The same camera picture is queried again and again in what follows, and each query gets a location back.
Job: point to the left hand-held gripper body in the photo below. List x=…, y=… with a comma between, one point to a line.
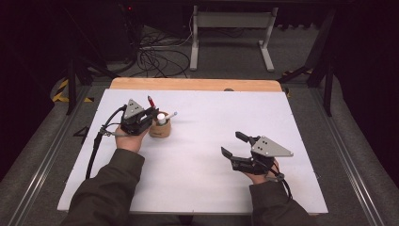
x=134, y=109

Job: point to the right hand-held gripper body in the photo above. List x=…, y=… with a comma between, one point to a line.
x=269, y=147

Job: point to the green white glue stick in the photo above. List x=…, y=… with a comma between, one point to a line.
x=161, y=118

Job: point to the red pen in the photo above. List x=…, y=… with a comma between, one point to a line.
x=151, y=102

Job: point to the wooden pen holder cup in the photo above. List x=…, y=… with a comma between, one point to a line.
x=160, y=130

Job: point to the white pen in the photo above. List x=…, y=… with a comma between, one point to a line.
x=172, y=116

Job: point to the person's right hand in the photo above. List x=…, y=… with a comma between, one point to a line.
x=262, y=179

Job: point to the person's left hand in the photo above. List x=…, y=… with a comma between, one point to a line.
x=130, y=142

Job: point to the white table sheet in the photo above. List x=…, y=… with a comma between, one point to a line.
x=194, y=175

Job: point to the dark round table grommet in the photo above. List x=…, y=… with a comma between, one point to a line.
x=229, y=89

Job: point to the black tripod stand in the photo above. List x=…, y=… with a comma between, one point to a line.
x=72, y=81

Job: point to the yellow black hazard tape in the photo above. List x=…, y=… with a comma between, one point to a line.
x=61, y=94

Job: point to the black equipment case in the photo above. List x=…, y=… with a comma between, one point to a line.
x=120, y=34

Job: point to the black metal stand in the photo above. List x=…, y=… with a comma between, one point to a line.
x=327, y=88

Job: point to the aluminium floor rail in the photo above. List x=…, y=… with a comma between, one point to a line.
x=44, y=166
x=354, y=175

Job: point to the grey metal stand frame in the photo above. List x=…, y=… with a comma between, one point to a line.
x=232, y=20

